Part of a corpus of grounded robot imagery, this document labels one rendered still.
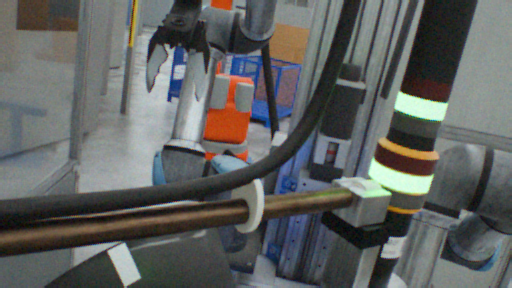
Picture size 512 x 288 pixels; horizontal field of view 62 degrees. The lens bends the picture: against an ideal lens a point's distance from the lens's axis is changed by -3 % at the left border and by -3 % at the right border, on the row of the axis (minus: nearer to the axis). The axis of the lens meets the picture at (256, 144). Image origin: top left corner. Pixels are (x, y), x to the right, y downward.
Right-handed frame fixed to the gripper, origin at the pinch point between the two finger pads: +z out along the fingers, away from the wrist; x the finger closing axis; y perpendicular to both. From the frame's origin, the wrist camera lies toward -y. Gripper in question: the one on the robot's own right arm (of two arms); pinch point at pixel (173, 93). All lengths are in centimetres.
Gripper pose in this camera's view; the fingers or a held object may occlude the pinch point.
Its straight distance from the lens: 82.8
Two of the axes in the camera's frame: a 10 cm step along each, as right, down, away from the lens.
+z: -1.9, 9.4, 2.8
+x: -9.8, -1.8, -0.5
